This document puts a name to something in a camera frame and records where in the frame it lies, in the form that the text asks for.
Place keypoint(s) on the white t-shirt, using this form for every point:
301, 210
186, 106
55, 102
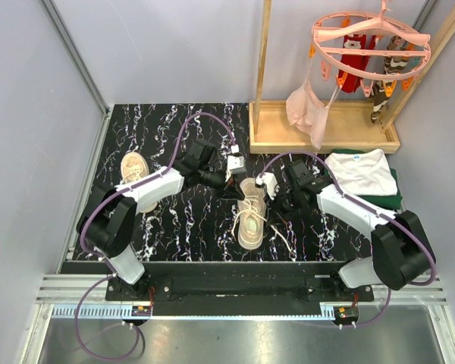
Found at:
368, 162

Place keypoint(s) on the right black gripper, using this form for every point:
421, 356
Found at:
289, 213

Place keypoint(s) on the brown striped sock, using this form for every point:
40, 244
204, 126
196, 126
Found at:
392, 65

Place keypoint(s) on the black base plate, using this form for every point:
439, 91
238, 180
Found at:
236, 290

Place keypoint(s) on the wooden drying rack frame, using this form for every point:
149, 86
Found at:
349, 123

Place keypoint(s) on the cream shoelace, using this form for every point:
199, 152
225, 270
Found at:
249, 222

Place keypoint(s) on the green folded garment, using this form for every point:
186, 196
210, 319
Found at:
386, 201

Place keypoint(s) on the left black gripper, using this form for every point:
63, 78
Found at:
233, 192

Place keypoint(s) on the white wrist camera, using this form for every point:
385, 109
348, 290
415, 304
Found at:
235, 162
269, 183

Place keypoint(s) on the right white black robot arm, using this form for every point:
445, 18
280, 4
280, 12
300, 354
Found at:
401, 251

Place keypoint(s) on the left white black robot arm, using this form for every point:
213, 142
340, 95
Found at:
106, 224

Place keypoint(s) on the pink round clip hanger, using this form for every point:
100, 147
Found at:
328, 34

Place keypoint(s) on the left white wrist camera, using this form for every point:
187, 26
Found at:
235, 162

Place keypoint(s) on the black marble pattern mat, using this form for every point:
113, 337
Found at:
196, 226

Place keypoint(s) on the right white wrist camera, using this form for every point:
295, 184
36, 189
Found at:
269, 183

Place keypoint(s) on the pink bra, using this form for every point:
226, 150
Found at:
307, 112

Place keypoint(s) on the red sock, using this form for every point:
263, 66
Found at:
356, 41

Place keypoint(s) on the beige sneaker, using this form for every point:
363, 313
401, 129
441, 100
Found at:
133, 168
249, 188

